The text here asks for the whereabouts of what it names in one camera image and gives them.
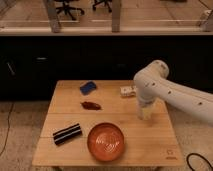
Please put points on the black white striped block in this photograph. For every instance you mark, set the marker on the black white striped block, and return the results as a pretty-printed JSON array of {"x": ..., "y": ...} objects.
[{"x": 66, "y": 134}]

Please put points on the dark red brown object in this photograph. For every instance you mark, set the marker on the dark red brown object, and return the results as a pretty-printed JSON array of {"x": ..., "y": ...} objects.
[{"x": 90, "y": 106}]

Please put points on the wooden table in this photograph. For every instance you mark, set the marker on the wooden table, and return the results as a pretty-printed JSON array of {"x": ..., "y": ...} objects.
[{"x": 147, "y": 142}]

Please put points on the white patterned box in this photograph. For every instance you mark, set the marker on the white patterned box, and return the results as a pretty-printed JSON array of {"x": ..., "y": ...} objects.
[{"x": 128, "y": 91}]

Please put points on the orange round bowl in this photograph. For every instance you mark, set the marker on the orange round bowl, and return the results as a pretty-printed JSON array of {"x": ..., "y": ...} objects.
[{"x": 106, "y": 142}]

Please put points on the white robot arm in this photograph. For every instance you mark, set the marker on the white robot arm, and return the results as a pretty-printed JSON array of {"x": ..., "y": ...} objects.
[{"x": 151, "y": 83}]

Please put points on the blue sponge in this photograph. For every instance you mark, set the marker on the blue sponge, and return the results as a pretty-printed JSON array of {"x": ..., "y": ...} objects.
[{"x": 88, "y": 87}]

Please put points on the black office chair left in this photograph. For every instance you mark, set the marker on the black office chair left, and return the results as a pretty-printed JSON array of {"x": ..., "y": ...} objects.
[{"x": 66, "y": 8}]

